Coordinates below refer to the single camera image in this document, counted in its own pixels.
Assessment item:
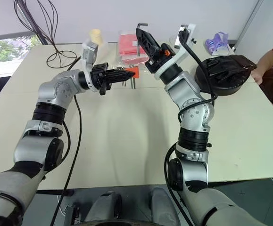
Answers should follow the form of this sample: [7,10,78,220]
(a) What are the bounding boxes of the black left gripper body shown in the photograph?
[90,63,111,96]

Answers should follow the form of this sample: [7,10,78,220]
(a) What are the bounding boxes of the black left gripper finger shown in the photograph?
[103,69,136,77]
[104,75,132,85]

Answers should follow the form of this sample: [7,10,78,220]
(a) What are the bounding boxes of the red packet in clear bag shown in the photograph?
[117,30,148,65]

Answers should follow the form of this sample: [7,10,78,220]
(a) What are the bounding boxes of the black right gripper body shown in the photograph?
[145,43,176,73]

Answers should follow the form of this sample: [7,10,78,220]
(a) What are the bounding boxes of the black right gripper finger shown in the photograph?
[142,30,162,53]
[136,28,154,59]

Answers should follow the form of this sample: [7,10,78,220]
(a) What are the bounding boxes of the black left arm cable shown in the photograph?
[49,56,83,226]

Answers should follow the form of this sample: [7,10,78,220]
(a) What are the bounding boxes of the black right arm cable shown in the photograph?
[164,28,219,214]

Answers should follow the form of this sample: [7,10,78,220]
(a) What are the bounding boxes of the purple and white packet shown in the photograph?
[205,32,229,57]

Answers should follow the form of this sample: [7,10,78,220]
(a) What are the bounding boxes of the person's bare hand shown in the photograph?
[250,66,266,85]

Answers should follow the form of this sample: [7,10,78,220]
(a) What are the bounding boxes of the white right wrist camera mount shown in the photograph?
[154,23,197,81]

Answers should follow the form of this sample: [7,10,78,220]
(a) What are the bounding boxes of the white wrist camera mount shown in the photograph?
[80,41,99,93]
[154,23,197,81]

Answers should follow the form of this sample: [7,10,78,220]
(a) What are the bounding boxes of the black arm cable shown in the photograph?
[164,28,219,214]
[49,56,83,226]

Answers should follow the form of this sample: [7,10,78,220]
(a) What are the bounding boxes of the grey metal partition frame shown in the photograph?
[232,0,267,53]

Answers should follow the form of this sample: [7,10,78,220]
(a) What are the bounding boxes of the dark brown looped wires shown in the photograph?
[13,0,77,68]

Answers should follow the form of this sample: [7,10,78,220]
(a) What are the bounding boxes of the black round bag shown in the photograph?
[194,54,257,97]

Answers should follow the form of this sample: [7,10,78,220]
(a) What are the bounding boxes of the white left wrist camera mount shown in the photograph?
[80,41,99,93]

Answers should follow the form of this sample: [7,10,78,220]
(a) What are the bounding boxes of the grey rounded robot leg shape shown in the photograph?
[149,187,181,226]
[91,190,123,224]

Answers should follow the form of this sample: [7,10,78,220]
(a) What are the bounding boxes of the pale yellow cup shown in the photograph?
[88,29,103,45]

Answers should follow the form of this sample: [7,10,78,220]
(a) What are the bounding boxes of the red hex key holder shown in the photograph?
[124,66,141,80]

